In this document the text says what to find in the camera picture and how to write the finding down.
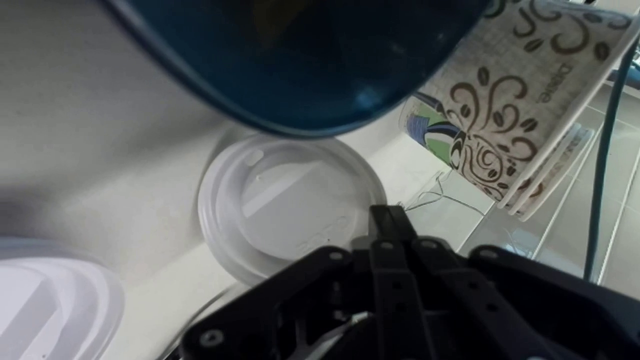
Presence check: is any long dark cable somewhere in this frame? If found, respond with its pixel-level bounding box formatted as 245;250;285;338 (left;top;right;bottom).
582;38;635;283

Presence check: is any white plate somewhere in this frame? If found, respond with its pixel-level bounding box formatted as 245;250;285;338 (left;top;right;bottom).
0;235;127;360

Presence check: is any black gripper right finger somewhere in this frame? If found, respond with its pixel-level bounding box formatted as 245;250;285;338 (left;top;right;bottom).
391;203;640;360

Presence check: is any dark blue bowl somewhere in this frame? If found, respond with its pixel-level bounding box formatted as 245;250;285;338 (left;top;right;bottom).
101;0;496;140

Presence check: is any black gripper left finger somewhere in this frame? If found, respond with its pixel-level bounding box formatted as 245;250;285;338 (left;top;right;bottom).
178;203;396;360

